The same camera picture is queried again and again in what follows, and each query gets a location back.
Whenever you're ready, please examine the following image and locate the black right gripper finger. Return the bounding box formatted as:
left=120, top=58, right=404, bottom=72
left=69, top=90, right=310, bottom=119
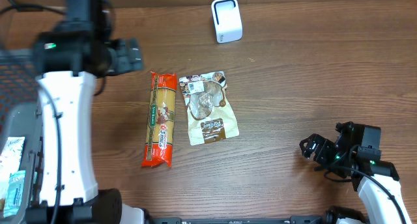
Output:
left=307, top=133, right=326, bottom=146
left=299, top=139, right=313, bottom=158

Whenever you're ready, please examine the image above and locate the orange spaghetti pasta pack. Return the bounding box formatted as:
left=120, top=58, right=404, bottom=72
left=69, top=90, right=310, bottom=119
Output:
left=141, top=72, right=177, bottom=167

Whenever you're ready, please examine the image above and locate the beige brown snack pouch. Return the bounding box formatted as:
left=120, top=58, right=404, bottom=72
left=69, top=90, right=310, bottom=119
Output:
left=179, top=71, right=240, bottom=146

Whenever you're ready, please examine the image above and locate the white leaf print tube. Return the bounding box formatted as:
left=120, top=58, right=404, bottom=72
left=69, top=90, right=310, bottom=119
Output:
left=1, top=137, right=25, bottom=199

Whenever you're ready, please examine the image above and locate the teal wet wipes pack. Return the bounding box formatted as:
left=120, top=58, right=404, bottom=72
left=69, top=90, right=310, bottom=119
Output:
left=3, top=171, right=25, bottom=217

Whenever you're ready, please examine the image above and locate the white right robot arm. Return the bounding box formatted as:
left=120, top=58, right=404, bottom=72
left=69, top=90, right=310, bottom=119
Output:
left=300, top=130, right=411, bottom=223

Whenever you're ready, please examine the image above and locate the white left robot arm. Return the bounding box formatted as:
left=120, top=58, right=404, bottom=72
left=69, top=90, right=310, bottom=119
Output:
left=25, top=31, right=147, bottom=223

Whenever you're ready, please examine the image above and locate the white barcode scanner stand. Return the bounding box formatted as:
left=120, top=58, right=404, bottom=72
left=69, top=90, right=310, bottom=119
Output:
left=211, top=0, right=243, bottom=44

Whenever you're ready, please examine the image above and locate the dark grey plastic basket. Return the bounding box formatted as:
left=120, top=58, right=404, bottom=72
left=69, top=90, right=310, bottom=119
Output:
left=1, top=49, right=44, bottom=223

